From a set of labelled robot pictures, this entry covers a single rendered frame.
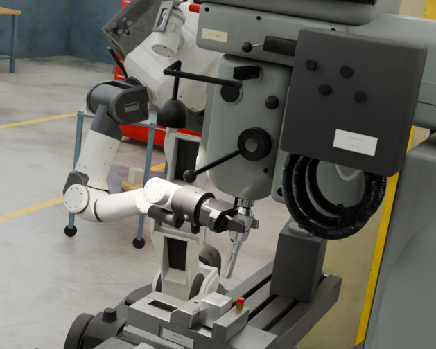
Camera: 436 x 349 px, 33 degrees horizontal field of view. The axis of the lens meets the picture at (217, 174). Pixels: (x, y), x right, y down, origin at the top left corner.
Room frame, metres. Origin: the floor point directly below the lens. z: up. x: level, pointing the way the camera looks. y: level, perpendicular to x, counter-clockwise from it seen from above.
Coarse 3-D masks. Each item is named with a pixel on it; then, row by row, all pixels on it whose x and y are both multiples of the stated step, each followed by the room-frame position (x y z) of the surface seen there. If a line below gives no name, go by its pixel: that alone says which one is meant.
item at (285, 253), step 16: (288, 224) 2.00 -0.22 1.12; (288, 240) 1.94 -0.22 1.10; (304, 240) 1.93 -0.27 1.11; (320, 240) 1.94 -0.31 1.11; (288, 256) 1.94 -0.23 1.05; (304, 256) 1.93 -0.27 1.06; (320, 256) 2.00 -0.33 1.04; (272, 272) 1.95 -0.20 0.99; (288, 272) 1.94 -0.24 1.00; (304, 272) 1.93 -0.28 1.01; (320, 272) 2.10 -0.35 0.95; (272, 288) 1.95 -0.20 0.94; (288, 288) 1.94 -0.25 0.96; (304, 288) 1.93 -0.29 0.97
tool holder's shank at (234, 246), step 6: (234, 240) 1.64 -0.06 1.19; (234, 246) 1.63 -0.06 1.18; (240, 246) 1.64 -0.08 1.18; (228, 252) 1.65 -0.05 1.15; (234, 252) 1.64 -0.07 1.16; (228, 258) 1.64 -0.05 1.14; (234, 258) 1.64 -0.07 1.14; (228, 264) 1.64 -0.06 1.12; (234, 264) 1.65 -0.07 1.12; (228, 270) 1.65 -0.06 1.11; (222, 276) 1.65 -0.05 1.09; (228, 276) 1.65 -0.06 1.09
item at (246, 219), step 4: (236, 208) 1.64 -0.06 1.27; (236, 212) 1.63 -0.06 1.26; (252, 212) 1.65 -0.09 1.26; (236, 216) 1.62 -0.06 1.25; (240, 216) 1.62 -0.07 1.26; (244, 216) 1.62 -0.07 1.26; (248, 216) 1.62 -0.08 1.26; (252, 216) 1.63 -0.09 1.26; (240, 220) 1.62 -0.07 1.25; (244, 220) 1.62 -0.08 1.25; (248, 220) 1.62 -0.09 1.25; (252, 220) 1.64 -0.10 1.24; (248, 224) 1.62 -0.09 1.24; (248, 228) 1.63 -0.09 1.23; (232, 232) 1.63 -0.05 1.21; (236, 232) 1.62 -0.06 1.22; (248, 232) 1.63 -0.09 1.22; (236, 236) 1.62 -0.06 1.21; (240, 236) 1.62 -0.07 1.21; (244, 236) 1.63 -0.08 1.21
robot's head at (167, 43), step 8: (176, 16) 1.94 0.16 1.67; (168, 24) 1.92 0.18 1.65; (176, 24) 1.93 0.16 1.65; (160, 32) 1.90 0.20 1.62; (168, 32) 1.90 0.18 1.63; (176, 32) 1.92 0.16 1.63; (160, 40) 1.89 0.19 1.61; (168, 40) 1.89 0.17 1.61; (176, 40) 1.91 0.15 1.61; (184, 40) 1.98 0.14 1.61; (152, 48) 1.91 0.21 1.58; (160, 48) 1.90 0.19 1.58; (168, 48) 1.89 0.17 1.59; (176, 48) 1.91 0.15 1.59; (168, 56) 1.92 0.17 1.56
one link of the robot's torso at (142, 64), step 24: (144, 0) 2.10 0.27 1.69; (168, 0) 2.09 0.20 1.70; (120, 24) 2.07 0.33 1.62; (144, 24) 2.06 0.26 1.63; (192, 24) 2.04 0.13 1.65; (120, 48) 2.08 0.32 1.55; (144, 48) 2.01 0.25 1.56; (192, 48) 1.99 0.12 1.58; (144, 72) 1.98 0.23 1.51; (192, 72) 1.98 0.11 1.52; (216, 72) 2.06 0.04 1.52; (168, 96) 1.97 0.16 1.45; (192, 96) 2.03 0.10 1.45
